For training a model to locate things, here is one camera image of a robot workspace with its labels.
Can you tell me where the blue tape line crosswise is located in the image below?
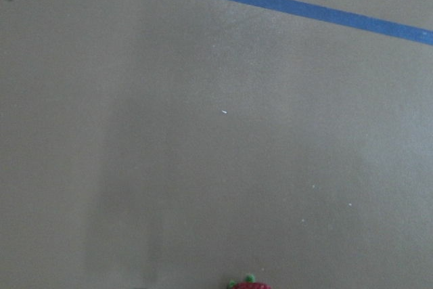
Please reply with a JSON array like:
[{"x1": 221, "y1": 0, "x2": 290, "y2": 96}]
[{"x1": 226, "y1": 0, "x2": 432, "y2": 46}]

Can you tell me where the red toy strawberry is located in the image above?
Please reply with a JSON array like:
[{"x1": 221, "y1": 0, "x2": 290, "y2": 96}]
[{"x1": 227, "y1": 274, "x2": 272, "y2": 289}]

